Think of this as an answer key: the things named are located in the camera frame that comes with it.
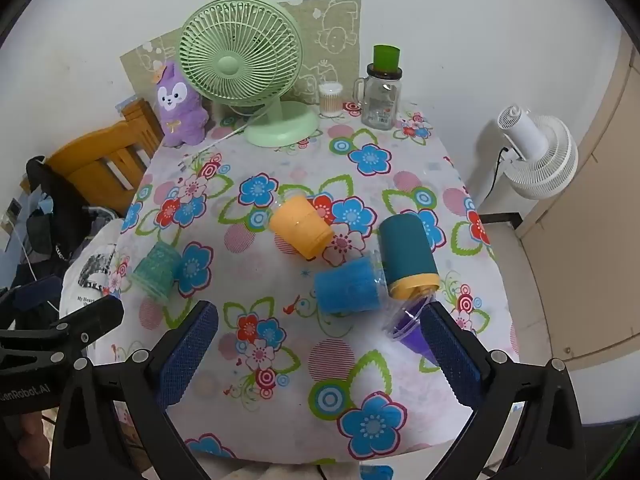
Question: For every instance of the wooden chair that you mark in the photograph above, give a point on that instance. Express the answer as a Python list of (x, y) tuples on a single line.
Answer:
[(95, 160)]

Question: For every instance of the green cup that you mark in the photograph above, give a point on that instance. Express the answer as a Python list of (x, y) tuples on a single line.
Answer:
[(386, 57)]

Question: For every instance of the dark teal cup yellow rim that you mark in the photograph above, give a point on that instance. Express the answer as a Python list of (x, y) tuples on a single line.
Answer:
[(407, 250)]

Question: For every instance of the beige cartoon wall sheet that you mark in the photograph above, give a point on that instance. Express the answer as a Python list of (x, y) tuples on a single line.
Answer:
[(330, 25)]

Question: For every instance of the orange cup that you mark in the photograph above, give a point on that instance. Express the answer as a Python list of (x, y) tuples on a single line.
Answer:
[(300, 225)]

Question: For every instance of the glass jar mug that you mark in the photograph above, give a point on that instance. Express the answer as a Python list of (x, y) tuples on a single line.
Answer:
[(380, 105)]

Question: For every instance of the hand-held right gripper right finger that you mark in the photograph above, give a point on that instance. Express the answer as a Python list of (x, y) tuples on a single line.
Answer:
[(452, 355)]

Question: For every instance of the white printed bag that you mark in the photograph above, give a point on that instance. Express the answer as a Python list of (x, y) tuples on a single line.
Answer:
[(95, 265)]

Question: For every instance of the floral tablecloth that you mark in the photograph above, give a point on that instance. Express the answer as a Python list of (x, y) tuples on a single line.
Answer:
[(300, 360)]

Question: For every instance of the white fan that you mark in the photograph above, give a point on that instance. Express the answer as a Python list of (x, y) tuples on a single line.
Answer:
[(540, 155)]

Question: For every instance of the purple cup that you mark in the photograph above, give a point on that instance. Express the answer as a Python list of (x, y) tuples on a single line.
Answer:
[(411, 335)]

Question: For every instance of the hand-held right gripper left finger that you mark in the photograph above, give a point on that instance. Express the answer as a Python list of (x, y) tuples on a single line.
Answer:
[(187, 355)]

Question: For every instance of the blue cup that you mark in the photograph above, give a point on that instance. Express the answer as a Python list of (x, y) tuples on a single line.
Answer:
[(347, 287)]

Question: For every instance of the cotton swab container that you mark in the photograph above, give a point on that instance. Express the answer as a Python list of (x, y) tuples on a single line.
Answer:
[(331, 102)]

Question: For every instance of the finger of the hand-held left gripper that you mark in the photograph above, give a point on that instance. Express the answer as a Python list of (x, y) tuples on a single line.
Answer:
[(97, 315), (35, 297)]

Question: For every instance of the green desk fan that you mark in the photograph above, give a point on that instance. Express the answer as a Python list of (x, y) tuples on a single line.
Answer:
[(230, 65)]

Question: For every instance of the teal patterned cup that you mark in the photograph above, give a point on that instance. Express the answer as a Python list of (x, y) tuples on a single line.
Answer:
[(157, 270)]

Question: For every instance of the purple plush toy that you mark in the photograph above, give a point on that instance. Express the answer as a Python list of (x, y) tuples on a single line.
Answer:
[(175, 110)]

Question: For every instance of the dark clothing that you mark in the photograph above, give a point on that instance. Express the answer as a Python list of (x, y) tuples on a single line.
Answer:
[(60, 210)]

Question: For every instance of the person's left hand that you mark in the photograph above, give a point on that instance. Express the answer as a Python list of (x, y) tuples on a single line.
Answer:
[(32, 440)]

